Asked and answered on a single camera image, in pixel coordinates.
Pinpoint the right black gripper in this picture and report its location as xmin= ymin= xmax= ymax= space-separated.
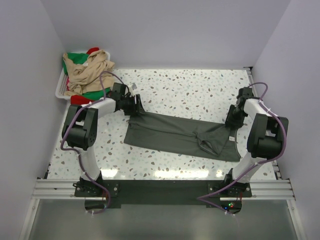
xmin=225 ymin=104 xmax=247 ymax=130

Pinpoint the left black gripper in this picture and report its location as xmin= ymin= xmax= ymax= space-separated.
xmin=120 ymin=93 xmax=145 ymax=116

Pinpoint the dark grey t shirt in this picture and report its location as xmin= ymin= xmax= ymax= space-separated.
xmin=124 ymin=112 xmax=241 ymax=162

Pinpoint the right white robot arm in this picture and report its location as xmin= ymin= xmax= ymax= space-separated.
xmin=214 ymin=87 xmax=289 ymax=197

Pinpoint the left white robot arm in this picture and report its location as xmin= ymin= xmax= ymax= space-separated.
xmin=60 ymin=82 xmax=145 ymax=198

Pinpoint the beige t shirt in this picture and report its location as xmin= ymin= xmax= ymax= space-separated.
xmin=62 ymin=49 xmax=116 ymax=96

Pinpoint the red t shirt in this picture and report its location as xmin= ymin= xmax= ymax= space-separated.
xmin=70 ymin=47 xmax=99 ymax=105

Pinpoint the green t shirt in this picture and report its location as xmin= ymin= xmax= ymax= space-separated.
xmin=62 ymin=51 xmax=113 ymax=101

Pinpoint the white plastic basket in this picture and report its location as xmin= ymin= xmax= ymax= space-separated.
xmin=54 ymin=51 xmax=112 ymax=101

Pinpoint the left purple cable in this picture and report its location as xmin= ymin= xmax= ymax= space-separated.
xmin=60 ymin=71 xmax=126 ymax=216

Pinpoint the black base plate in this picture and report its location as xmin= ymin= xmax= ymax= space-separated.
xmin=73 ymin=180 xmax=252 ymax=211

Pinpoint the aluminium frame rail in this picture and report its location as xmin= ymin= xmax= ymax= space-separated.
xmin=31 ymin=179 xmax=295 ymax=200

